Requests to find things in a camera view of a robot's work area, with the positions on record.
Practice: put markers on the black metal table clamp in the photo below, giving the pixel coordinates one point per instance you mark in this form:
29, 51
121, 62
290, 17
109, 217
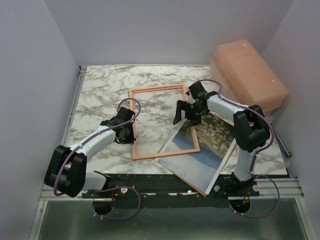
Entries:
281, 144

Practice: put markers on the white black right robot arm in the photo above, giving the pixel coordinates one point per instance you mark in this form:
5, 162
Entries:
251, 132

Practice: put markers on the pink wooden picture frame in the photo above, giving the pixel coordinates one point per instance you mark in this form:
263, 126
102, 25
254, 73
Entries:
160, 120

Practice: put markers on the clear acrylic frame pane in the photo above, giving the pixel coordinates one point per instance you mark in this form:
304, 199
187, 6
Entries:
160, 117

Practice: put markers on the brown cardboard backing board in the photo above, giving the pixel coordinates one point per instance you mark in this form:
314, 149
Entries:
222, 160

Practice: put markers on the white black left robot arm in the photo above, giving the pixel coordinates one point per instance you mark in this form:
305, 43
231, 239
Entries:
67, 171

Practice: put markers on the translucent pink plastic box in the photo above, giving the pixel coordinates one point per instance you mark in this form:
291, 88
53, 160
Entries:
245, 77

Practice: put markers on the aluminium front rail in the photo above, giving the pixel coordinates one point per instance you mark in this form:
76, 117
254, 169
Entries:
285, 188

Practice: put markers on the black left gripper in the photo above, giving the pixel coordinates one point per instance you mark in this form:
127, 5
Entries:
130, 140

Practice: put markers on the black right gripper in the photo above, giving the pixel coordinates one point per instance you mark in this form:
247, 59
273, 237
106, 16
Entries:
183, 105

